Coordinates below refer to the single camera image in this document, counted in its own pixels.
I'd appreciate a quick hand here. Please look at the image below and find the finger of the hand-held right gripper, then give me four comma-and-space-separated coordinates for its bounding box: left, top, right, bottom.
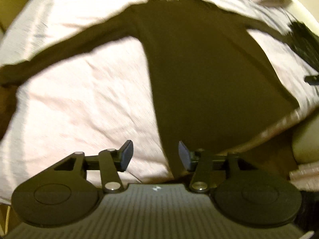
304, 74, 319, 87

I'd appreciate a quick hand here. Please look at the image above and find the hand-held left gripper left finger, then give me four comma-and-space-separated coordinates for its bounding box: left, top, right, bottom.
53, 140, 134, 194

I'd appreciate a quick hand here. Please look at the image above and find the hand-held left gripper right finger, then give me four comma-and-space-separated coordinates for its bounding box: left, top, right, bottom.
178, 141, 250, 194

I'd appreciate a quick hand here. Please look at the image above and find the dark brown long-sleeve shirt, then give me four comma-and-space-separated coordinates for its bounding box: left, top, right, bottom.
0, 0, 301, 180

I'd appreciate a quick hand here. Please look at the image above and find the dark cloth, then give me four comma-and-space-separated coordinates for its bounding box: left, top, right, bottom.
287, 21, 319, 66

